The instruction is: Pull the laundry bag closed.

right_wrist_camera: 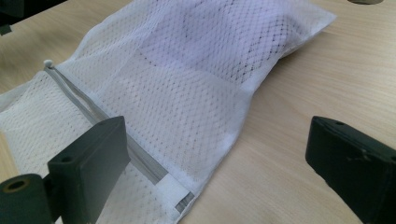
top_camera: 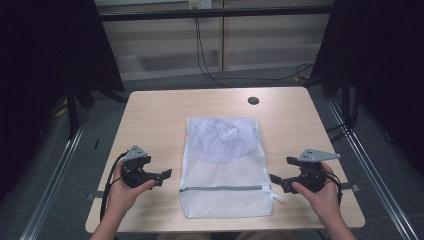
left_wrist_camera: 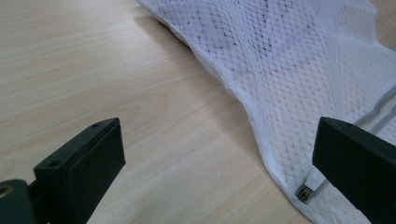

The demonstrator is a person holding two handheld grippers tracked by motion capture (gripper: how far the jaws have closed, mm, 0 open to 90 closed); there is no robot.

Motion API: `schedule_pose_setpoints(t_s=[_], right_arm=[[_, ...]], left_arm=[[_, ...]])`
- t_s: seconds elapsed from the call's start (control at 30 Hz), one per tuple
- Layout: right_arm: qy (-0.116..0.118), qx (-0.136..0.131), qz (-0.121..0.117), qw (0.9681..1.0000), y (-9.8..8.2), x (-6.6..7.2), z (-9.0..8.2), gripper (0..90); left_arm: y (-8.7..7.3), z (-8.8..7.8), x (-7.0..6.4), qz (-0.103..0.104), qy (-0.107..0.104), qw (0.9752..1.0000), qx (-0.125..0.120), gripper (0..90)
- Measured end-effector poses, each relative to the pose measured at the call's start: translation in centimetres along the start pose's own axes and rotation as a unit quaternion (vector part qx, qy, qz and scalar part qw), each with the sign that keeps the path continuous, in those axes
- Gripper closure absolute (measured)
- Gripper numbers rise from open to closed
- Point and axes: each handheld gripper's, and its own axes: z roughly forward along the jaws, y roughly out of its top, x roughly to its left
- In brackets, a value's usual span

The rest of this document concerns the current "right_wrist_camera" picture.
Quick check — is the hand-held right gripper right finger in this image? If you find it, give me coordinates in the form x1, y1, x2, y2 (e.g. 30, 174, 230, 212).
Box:
304, 116, 396, 224

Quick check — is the grey round object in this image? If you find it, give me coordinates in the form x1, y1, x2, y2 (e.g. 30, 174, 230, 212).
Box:
346, 0, 385, 6

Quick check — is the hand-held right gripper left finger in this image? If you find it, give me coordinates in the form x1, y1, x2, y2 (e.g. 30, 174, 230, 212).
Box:
47, 115, 132, 224

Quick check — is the white mesh laundry bag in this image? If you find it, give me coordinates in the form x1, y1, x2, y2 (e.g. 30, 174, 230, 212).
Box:
0, 0, 338, 224

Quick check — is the black object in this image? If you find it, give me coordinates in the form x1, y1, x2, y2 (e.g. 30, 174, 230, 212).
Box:
0, 0, 68, 35

